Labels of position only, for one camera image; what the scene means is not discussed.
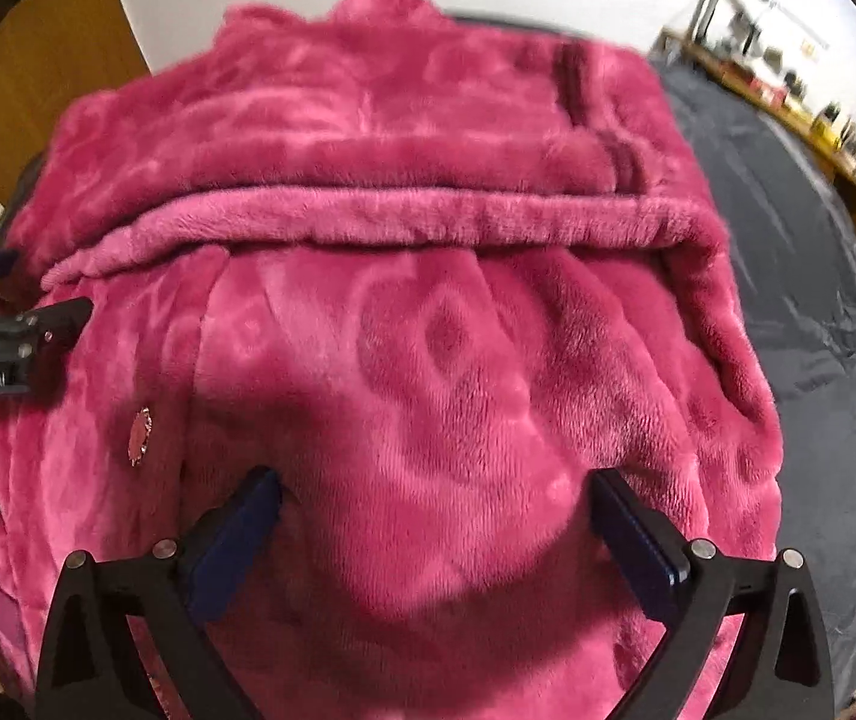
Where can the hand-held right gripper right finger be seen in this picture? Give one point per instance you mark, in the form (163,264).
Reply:
(634,547)

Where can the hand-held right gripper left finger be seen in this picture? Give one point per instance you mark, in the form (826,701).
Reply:
(236,547)

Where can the pink fleece jacket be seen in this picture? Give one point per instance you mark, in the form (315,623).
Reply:
(398,315)

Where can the wooden door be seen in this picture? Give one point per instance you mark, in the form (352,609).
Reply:
(60,52)

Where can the black bed sheet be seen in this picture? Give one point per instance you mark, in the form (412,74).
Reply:
(810,277)

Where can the clutter of small desk items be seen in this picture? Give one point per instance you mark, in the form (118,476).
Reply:
(832,127)

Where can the glass tank with metal frame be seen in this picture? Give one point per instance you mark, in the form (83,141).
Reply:
(727,7)

